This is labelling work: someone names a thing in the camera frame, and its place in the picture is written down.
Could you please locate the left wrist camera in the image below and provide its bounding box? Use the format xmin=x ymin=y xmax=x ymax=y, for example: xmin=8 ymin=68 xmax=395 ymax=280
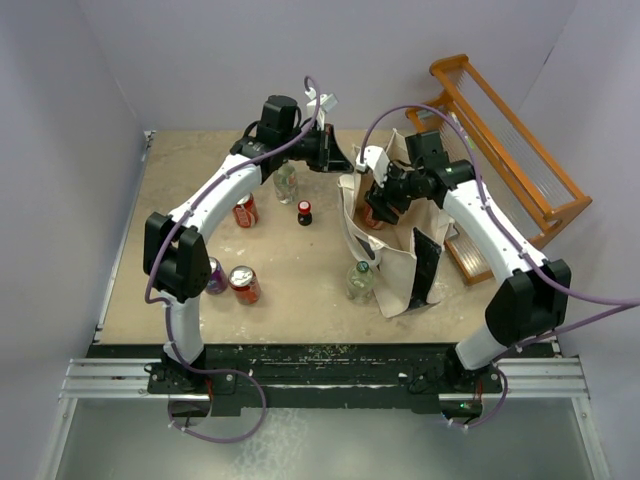
xmin=306 ymin=90 xmax=338 ymax=130

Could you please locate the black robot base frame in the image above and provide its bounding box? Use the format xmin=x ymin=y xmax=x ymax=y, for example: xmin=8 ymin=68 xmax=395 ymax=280
xmin=85 ymin=341 xmax=506 ymax=418

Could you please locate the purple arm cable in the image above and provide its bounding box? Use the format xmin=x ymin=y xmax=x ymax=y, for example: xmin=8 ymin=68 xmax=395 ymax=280
xmin=143 ymin=74 xmax=326 ymax=444
xmin=362 ymin=103 xmax=640 ymax=431

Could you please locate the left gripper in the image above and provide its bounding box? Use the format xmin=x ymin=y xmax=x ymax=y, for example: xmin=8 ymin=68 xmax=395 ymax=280
xmin=280 ymin=124 xmax=354 ymax=173

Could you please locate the purple soda can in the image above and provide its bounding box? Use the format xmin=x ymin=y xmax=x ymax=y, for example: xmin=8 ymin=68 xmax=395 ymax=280
xmin=205 ymin=257 xmax=228 ymax=295

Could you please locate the clear green-capped glass bottle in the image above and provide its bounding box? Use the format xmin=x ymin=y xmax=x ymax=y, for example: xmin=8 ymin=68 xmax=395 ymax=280
xmin=346 ymin=261 xmax=375 ymax=303

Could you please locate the cream canvas tote bag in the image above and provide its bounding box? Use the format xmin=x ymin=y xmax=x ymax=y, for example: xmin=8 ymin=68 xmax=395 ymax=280
xmin=336 ymin=127 xmax=459 ymax=319

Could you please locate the red can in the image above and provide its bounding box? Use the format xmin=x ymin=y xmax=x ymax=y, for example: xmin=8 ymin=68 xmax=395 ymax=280
xmin=363 ymin=204 xmax=385 ymax=230
xmin=228 ymin=265 xmax=261 ymax=305

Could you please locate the aluminium rail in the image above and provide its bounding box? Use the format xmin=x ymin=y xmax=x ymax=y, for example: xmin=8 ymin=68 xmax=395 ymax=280
xmin=57 ymin=357 xmax=171 ymax=401

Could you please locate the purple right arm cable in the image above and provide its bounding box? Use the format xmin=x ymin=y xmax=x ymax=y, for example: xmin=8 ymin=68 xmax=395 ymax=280
xmin=362 ymin=103 xmax=640 ymax=431

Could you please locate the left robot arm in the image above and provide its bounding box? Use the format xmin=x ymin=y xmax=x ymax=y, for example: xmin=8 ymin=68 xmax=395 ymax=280
xmin=143 ymin=90 xmax=354 ymax=392

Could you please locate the clear bottle behind left arm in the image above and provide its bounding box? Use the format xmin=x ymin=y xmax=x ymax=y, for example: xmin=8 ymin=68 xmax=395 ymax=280
xmin=272 ymin=163 xmax=298 ymax=204

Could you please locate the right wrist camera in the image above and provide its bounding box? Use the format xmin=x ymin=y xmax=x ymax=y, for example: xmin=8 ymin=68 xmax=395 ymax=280
xmin=355 ymin=146 xmax=390 ymax=187

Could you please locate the small dark red-capped bottle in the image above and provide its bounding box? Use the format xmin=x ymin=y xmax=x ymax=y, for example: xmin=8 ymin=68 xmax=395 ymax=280
xmin=297 ymin=200 xmax=313 ymax=226

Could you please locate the orange wooden rack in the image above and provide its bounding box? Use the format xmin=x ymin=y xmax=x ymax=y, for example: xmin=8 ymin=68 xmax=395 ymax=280
xmin=405 ymin=53 xmax=593 ymax=287

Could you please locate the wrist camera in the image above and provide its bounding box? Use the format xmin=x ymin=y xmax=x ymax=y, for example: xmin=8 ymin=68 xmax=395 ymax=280
xmin=355 ymin=146 xmax=390 ymax=187
xmin=306 ymin=90 xmax=338 ymax=130

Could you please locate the red can under left arm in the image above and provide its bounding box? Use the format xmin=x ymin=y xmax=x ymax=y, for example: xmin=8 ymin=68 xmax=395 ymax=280
xmin=232 ymin=193 xmax=259 ymax=228

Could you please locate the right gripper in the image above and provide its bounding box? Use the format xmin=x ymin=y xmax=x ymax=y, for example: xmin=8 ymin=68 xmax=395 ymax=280
xmin=365 ymin=157 xmax=425 ymax=224

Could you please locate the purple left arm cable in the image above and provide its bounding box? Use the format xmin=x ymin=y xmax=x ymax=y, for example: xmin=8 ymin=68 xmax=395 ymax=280
xmin=143 ymin=74 xmax=326 ymax=444

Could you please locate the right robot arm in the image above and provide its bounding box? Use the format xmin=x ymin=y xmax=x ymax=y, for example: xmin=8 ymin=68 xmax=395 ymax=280
xmin=356 ymin=132 xmax=571 ymax=391

